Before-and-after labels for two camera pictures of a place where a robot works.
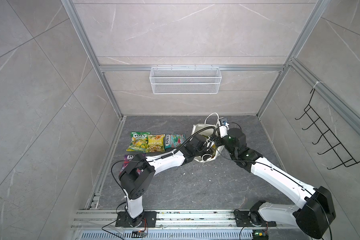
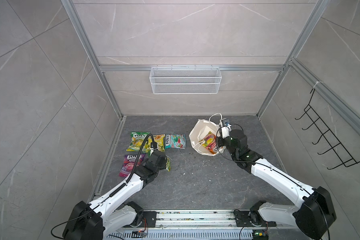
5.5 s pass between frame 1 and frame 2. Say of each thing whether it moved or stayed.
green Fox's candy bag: stayed
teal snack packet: stayed
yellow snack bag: moved
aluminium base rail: stayed
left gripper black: moved
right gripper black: stayed
